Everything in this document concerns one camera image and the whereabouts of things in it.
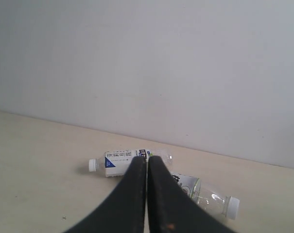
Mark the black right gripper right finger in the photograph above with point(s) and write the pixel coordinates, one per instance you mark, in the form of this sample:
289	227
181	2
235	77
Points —
170	210

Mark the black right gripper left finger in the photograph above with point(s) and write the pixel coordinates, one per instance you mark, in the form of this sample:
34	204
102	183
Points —
123	211

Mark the clear bottle blue-white label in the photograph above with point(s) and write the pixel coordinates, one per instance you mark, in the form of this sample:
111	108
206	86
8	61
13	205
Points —
115	163

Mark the clear bottle lime label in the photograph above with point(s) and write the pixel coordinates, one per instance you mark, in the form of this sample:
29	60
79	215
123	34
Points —
207	198

